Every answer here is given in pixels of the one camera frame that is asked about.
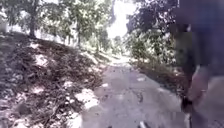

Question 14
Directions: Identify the grey concrete path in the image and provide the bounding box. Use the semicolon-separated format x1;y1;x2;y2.
66;55;191;128

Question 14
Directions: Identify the wood of green trees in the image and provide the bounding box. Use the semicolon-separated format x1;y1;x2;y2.
0;0;188;66

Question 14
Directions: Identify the robot's own part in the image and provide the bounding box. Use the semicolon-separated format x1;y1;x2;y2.
138;120;148;128

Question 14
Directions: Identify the leaf-covered earth slope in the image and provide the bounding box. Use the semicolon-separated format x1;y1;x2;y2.
0;31;111;128

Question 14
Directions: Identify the person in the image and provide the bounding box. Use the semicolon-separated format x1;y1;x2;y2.
173;0;224;128

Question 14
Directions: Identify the tree trunk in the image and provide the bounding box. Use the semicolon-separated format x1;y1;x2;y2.
27;0;39;38

